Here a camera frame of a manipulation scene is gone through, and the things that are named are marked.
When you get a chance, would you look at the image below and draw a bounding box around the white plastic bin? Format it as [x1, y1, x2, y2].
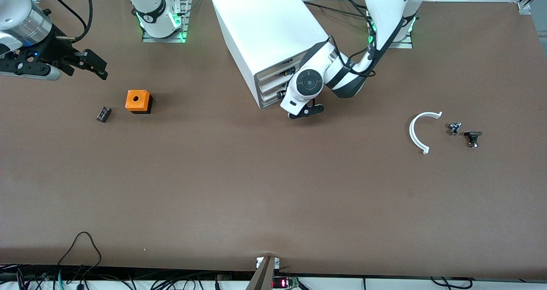
[259, 70, 296, 90]

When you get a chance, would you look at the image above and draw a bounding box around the black push button part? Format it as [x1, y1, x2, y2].
[464, 131, 483, 149]

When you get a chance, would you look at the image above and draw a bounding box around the white curved plastic arc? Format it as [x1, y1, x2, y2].
[409, 111, 443, 155]

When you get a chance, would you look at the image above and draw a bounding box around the device with red display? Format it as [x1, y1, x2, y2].
[271, 276, 302, 290]

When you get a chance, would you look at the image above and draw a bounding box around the orange button enclosure box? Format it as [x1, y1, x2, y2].
[125, 89, 153, 115]

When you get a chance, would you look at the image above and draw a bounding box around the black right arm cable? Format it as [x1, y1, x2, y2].
[43, 0, 94, 43]

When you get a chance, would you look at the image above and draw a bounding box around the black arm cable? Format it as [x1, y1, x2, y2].
[43, 0, 94, 43]
[326, 17, 405, 78]

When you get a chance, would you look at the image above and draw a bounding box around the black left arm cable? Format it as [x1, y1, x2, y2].
[326, 17, 405, 78]

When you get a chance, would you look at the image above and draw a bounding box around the black cable on table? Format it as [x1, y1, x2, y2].
[303, 0, 369, 21]

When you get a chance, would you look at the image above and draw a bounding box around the black looped cable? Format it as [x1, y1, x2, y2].
[57, 231, 103, 278]

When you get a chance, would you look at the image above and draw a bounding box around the grey camera stand bracket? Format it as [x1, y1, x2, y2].
[245, 256, 281, 290]

